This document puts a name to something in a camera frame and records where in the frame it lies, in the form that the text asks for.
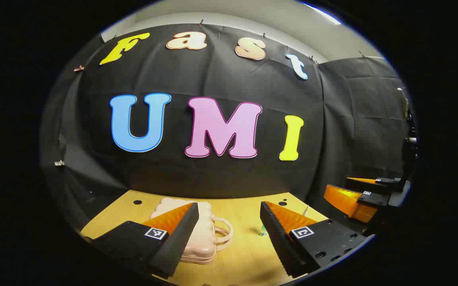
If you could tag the black backdrop cloth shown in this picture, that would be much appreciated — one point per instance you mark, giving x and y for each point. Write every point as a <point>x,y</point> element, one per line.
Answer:
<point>213,79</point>

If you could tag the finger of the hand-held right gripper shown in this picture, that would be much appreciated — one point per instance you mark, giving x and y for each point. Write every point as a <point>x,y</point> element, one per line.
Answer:
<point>344,200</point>
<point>388,184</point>

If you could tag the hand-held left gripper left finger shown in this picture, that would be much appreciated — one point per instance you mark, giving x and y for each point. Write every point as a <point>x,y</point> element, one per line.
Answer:
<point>181,234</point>

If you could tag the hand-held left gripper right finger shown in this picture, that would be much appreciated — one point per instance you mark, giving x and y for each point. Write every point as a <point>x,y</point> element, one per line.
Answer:
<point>276,234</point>

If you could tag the copper clip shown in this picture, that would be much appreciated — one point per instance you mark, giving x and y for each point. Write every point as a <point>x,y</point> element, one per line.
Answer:
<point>78,68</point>

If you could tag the blue green skin care bottle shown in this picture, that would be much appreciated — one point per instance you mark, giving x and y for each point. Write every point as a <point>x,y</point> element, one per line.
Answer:
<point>262,230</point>

